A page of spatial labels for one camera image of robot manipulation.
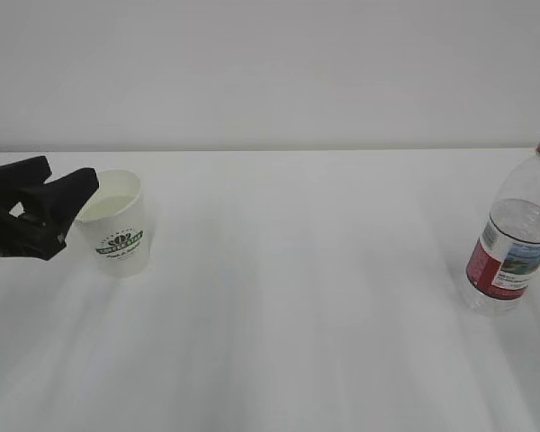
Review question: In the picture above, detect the white paper cup green logo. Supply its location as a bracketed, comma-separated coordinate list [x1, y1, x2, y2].
[75, 169, 149, 278]

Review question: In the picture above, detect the clear plastic water bottle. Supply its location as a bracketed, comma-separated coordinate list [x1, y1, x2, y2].
[463, 142, 540, 316]

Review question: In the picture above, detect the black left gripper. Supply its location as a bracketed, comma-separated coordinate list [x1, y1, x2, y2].
[0, 156, 99, 261]

